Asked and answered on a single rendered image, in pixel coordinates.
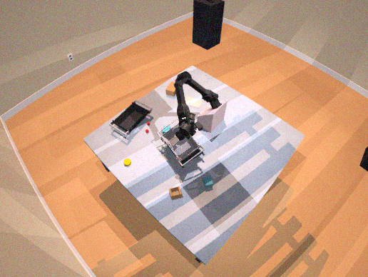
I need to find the orange-brown rectangular block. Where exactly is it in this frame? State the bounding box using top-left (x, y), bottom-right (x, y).
top-left (165, 81), bottom-right (176, 97)

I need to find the small orange-brown open box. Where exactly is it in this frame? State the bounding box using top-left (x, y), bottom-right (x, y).
top-left (169, 186), bottom-right (182, 200)

